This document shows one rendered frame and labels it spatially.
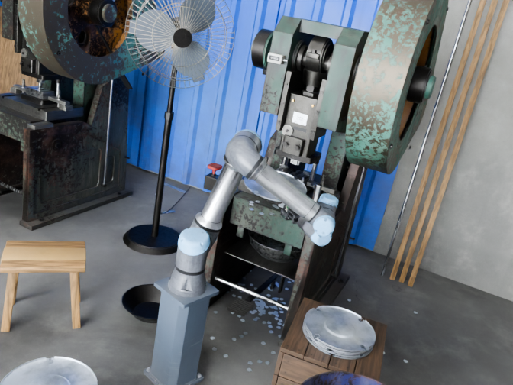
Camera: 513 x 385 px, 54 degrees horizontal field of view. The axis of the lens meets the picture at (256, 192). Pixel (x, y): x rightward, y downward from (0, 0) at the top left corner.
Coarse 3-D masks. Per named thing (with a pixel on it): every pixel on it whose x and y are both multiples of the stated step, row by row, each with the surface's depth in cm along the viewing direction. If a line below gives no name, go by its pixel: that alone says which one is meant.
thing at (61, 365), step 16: (16, 368) 159; (32, 368) 161; (48, 368) 162; (64, 368) 164; (80, 368) 165; (0, 384) 152; (16, 384) 154; (32, 384) 154; (48, 384) 155; (64, 384) 156; (80, 384) 158; (96, 384) 160
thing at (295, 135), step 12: (300, 96) 233; (312, 96) 234; (288, 108) 237; (300, 108) 234; (312, 108) 232; (288, 120) 238; (300, 120) 235; (312, 120) 233; (288, 132) 239; (300, 132) 237; (288, 144) 238; (300, 144) 235; (312, 144) 241; (300, 156) 238
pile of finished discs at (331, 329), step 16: (304, 320) 203; (320, 320) 203; (336, 320) 204; (352, 320) 207; (320, 336) 193; (336, 336) 195; (352, 336) 197; (368, 336) 199; (336, 352) 188; (352, 352) 188; (368, 352) 193
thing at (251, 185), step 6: (282, 174) 239; (288, 174) 239; (246, 180) 226; (252, 180) 228; (294, 180) 235; (300, 180) 235; (252, 186) 222; (258, 186) 223; (300, 186) 231; (258, 192) 218; (264, 192) 219; (264, 198) 215; (270, 198) 216; (276, 198) 217
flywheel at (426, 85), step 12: (432, 36) 233; (420, 60) 240; (420, 72) 211; (432, 72) 216; (420, 84) 210; (432, 84) 211; (408, 96) 215; (420, 96) 212; (408, 108) 246; (408, 120) 251
